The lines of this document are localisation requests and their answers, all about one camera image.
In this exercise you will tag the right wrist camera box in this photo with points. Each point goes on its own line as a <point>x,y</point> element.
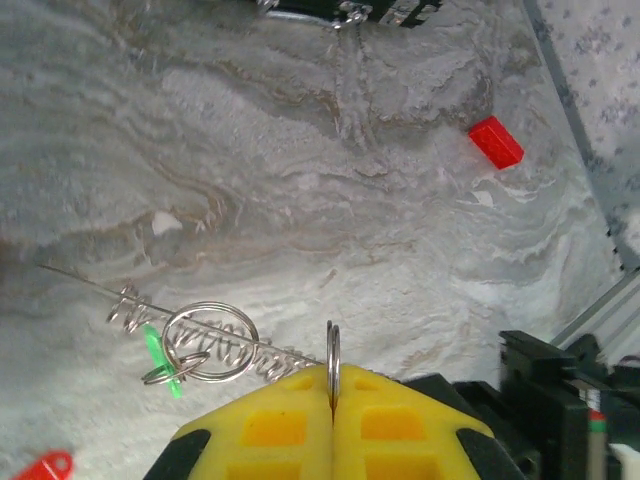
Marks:
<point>627,465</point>

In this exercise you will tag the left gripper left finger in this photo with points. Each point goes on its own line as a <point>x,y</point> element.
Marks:
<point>270,440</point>

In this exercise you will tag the aluminium frame rail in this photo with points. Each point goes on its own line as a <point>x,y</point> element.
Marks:
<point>562,80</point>

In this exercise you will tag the large silver keyring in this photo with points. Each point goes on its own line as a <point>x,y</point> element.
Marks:
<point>212,304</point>

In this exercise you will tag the red block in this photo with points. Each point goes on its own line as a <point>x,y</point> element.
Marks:
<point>497,144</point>

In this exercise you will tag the key with red tag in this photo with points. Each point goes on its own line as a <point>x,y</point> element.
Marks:
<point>45,467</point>

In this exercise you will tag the small white scrap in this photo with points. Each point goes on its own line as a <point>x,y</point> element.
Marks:
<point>482,197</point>
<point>165,224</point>

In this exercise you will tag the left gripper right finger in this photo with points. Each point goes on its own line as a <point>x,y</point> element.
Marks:
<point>400,440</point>

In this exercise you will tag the wide aluminium base rail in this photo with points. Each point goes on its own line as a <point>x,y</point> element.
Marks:
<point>610,310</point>

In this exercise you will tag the green key tag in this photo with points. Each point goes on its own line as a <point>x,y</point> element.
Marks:
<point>156,350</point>

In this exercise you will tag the black briefcase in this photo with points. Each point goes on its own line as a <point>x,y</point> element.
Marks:
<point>390,12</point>

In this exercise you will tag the small silver split keyring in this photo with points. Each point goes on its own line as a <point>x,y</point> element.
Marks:
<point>330,350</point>

